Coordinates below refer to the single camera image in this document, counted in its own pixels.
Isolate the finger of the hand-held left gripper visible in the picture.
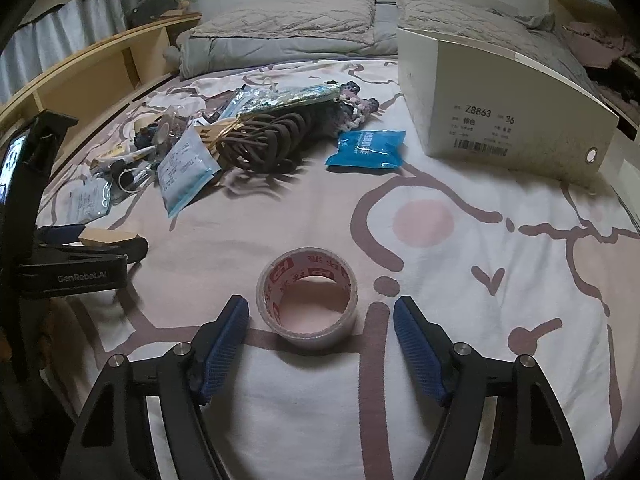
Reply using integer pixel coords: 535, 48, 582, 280
75, 237, 150, 266
37, 225, 89, 247

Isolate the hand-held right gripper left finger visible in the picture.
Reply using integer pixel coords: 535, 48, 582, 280
65, 295, 250, 480

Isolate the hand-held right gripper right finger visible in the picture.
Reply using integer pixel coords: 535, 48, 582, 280
392, 296, 586, 480

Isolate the beige block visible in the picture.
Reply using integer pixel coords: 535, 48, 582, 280
80, 229, 141, 247

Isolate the white mask packet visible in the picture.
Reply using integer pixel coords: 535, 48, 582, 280
62, 177, 112, 224
156, 127, 221, 219

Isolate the clear tape roll red print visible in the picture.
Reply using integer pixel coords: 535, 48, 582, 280
256, 247, 359, 349

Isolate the blue plastic packet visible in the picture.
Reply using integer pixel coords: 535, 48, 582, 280
325, 129, 406, 171

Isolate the cream shoe box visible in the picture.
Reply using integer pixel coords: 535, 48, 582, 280
396, 27, 620, 189

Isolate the printed bed sheet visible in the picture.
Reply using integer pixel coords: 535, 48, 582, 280
30, 57, 640, 480

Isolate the clear bag of dark items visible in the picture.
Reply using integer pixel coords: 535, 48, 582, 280
150, 105, 193, 158

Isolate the gold hair clip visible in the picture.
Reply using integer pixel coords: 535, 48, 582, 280
192, 117, 242, 154

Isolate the wooden bedside shelf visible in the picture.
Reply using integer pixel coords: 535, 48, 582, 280
0, 14, 203, 171

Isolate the blue white striped packet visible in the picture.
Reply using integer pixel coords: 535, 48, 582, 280
200, 87, 251, 126

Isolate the grey curtain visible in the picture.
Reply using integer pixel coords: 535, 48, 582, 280
0, 0, 154, 92

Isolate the shiny foil packet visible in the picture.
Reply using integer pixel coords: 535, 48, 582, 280
235, 84, 344, 116

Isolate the grey duvet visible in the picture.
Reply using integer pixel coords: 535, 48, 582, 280
177, 25, 401, 79

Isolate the purple crocheted pouch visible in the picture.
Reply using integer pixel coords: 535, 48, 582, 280
310, 80, 381, 136

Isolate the white cabinet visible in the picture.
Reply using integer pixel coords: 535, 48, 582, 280
612, 130, 640, 211

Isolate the pink cloth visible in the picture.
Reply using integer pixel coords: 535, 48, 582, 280
560, 20, 640, 69

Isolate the wooden open cabinet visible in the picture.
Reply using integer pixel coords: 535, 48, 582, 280
547, 0, 640, 141

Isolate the brown coiled cord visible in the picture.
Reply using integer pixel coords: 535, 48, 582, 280
216, 107, 321, 176

